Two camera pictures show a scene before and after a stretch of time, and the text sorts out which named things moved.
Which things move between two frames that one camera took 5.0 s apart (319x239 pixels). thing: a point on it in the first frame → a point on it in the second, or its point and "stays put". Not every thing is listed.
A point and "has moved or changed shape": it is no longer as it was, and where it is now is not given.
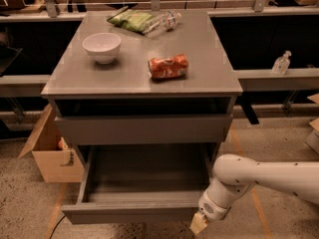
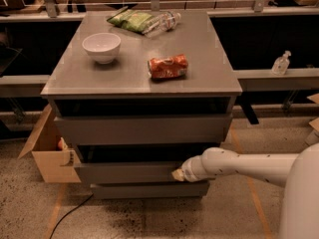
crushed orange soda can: x=175 y=66 stays put
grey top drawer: x=144 y=129 stays put
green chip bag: x=131 y=19 stays put
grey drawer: x=143 y=184 has moved or changed shape
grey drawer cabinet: x=153 y=80 stays put
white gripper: x=211 y=209 → x=189 y=170
